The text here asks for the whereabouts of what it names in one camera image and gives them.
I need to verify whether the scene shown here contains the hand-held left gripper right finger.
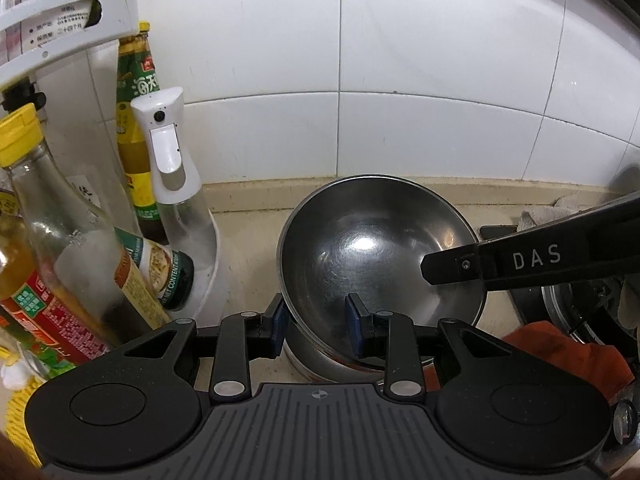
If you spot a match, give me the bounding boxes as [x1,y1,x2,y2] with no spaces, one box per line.
[345,294,506,402]

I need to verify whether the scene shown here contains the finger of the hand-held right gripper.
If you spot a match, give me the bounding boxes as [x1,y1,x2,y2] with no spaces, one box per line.
[421,192,640,292]

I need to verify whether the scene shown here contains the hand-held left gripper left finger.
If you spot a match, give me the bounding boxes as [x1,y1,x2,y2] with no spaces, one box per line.
[120,292,290,409]

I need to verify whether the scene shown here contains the black gas stove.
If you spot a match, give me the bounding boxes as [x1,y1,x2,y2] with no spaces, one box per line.
[478,223,640,476]

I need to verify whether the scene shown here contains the grey rag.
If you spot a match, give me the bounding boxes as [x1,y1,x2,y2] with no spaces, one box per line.
[517,194,617,234]

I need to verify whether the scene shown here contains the red cloth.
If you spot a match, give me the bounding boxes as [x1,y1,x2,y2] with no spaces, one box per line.
[501,320,637,405]

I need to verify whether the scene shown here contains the dark green label bottle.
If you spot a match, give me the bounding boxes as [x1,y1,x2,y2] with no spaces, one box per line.
[112,227,196,312]

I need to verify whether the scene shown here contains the white spray bottle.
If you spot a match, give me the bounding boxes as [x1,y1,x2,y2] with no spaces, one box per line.
[130,86,222,283]

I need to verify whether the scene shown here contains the clear glass bottle yellow cap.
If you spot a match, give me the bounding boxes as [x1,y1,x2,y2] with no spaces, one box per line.
[0,102,174,350]

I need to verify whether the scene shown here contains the soy sauce bottle red label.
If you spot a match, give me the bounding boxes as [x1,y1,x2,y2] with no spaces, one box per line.
[0,189,112,377]

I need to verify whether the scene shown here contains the yellow green label sauce bottle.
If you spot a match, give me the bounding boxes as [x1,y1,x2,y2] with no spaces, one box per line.
[115,22,172,247]

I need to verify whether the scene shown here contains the white garlic bulb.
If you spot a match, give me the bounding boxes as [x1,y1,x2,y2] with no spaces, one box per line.
[0,356,26,390]

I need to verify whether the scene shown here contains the yellow chenille mat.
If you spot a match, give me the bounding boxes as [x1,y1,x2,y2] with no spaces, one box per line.
[0,374,45,467]

